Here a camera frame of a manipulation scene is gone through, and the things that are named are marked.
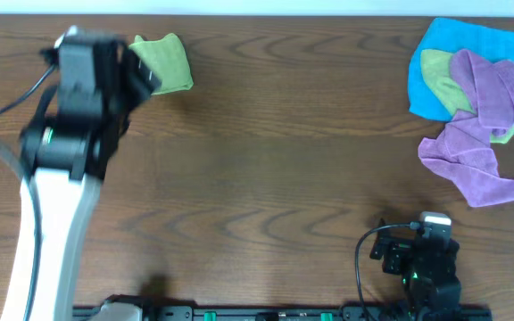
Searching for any light green cloth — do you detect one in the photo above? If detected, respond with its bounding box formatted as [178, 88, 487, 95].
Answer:
[129, 33, 194, 95]

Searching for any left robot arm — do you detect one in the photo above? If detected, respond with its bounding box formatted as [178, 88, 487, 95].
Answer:
[1, 40, 160, 320]

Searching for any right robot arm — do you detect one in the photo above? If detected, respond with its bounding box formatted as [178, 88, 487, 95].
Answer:
[369, 212, 461, 320]

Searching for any purple cloth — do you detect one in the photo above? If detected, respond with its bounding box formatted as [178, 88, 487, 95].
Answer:
[417, 48, 514, 209]

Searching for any olive green cloth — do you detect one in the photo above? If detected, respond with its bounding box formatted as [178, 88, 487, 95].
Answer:
[420, 49, 514, 144]

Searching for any blue cloth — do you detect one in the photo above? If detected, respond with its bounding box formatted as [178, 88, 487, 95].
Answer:
[408, 18, 514, 122]

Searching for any right black cable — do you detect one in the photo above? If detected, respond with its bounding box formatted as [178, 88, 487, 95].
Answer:
[353, 221, 423, 321]

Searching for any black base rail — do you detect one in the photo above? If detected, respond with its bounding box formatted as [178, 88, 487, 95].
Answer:
[142, 306, 493, 321]

